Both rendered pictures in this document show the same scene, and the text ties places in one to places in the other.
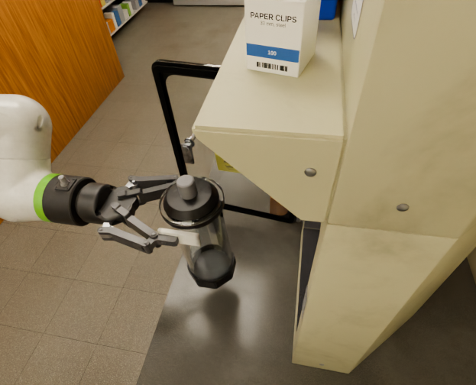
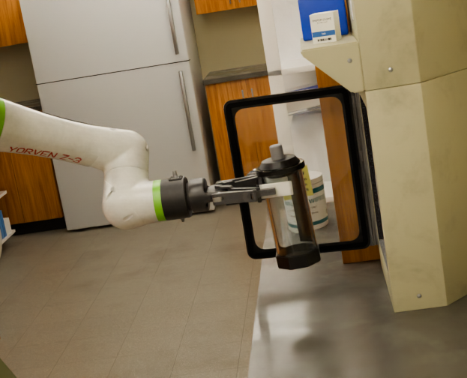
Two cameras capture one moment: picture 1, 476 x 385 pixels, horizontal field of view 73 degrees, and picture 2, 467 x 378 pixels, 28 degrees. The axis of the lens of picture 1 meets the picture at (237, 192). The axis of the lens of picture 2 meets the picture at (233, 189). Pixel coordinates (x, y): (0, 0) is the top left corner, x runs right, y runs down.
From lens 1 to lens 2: 169 cm
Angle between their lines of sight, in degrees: 36
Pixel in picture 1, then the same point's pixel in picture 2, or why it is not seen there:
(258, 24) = (316, 23)
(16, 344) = not seen: outside the picture
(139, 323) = not seen: outside the picture
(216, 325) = (314, 315)
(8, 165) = (130, 170)
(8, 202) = (131, 196)
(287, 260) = (372, 278)
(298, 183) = (346, 68)
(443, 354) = not seen: outside the picture
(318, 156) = (350, 51)
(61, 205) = (177, 189)
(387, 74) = (361, 15)
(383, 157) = (372, 46)
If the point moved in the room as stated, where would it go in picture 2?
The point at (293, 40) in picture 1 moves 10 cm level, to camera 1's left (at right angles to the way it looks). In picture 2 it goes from (330, 25) to (284, 34)
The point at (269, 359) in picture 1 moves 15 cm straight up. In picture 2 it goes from (372, 315) to (363, 247)
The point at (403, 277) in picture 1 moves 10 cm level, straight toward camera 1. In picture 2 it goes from (414, 121) to (390, 133)
